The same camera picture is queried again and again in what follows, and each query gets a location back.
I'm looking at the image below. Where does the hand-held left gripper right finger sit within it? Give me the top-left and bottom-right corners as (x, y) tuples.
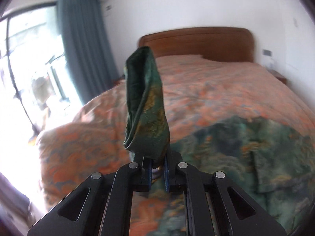
(165, 152), (287, 236)

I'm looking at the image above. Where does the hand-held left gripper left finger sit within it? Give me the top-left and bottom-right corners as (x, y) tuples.
(28, 153), (151, 236)

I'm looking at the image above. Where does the green landscape print jacket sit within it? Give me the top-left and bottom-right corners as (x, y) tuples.
(122, 46), (315, 236)

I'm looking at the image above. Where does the bed with orange bedspread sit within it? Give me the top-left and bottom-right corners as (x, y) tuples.
(36, 54), (315, 236)

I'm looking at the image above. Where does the wooden headboard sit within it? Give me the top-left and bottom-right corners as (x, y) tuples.
(138, 27), (255, 63)

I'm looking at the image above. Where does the grey-blue curtain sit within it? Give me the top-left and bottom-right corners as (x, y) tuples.
(57, 0), (119, 106)

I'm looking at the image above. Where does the wooden nightstand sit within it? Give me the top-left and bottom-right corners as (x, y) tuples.
(268, 70), (288, 85)

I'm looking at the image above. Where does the balcony window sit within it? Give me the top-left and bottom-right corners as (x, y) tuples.
(0, 2), (83, 168)

